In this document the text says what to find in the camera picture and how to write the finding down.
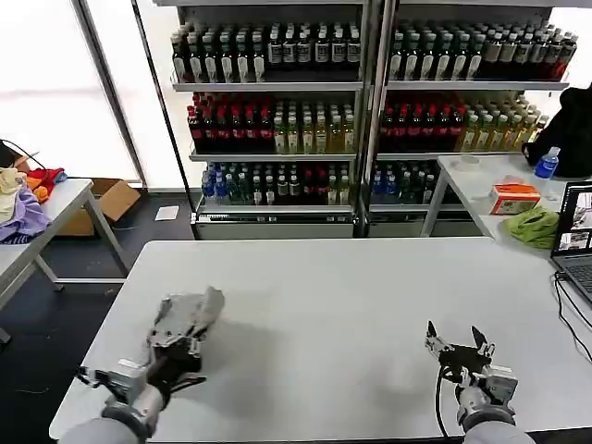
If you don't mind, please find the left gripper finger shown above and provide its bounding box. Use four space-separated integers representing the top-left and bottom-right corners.
183 318 219 356

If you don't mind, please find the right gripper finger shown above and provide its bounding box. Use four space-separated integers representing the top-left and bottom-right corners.
424 319 452 355
470 325 497 358

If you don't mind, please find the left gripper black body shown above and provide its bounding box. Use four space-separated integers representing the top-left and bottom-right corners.
147 343 204 400

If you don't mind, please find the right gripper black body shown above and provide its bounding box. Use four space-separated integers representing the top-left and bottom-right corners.
437 343 493 378

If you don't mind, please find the grey printed t-shirt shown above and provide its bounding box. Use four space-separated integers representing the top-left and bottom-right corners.
146 285 227 349

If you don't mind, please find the green cloth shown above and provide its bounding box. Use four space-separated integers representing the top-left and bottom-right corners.
502 205 561 252

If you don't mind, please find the grey laptop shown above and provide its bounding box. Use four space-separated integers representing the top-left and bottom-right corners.
549 179 592 307

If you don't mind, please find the orange tissue box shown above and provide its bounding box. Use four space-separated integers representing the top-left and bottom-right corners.
487 183 543 216

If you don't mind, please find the brown cardboard box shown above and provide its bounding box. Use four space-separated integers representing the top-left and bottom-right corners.
57 177 142 238

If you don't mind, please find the white table with grey legs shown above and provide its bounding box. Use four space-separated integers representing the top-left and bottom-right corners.
419 154 592 260

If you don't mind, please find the white side table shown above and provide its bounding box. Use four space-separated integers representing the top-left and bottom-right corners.
0 178 131 312

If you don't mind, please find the blue water bottle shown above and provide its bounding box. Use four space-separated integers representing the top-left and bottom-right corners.
534 146 562 179

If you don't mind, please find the purple cloth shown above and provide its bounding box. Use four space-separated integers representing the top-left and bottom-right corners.
0 188 53 244

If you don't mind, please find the metal shelf with bottles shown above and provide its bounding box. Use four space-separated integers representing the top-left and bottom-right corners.
364 0 580 238
154 0 371 241

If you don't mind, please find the red orange cloth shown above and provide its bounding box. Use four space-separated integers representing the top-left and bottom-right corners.
25 166 69 204

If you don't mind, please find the black bag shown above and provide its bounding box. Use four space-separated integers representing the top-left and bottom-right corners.
522 84 592 179

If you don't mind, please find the cream cloth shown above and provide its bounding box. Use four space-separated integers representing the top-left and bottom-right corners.
0 166 29 226

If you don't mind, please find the thin black pole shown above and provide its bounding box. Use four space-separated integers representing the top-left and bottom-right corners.
130 0 201 241

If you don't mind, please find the grey window pillar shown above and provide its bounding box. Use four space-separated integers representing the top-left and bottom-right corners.
71 0 150 190

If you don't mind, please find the black laptop cable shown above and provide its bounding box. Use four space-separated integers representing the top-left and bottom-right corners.
553 271 592 363

